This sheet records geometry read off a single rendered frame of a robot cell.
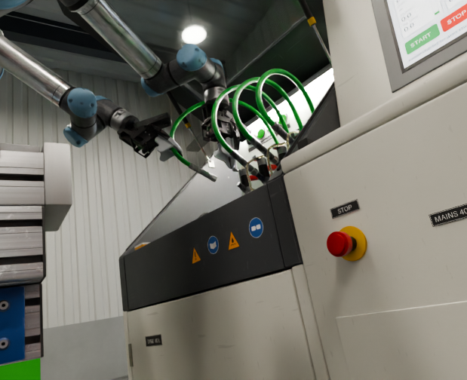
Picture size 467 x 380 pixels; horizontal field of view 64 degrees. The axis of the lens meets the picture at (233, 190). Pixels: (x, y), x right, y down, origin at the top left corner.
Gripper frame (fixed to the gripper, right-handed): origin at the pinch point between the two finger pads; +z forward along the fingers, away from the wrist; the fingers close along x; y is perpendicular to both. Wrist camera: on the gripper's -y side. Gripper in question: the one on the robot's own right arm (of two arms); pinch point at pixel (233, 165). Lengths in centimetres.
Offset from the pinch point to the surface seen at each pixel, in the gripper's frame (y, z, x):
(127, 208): -267, -196, -610
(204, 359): 22, 50, 3
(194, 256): 22.1, 27.9, 5.2
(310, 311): 22, 43, 35
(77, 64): -171, -504, -595
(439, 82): 22, 18, 64
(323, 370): 22, 52, 35
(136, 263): 22.0, 23.7, -23.3
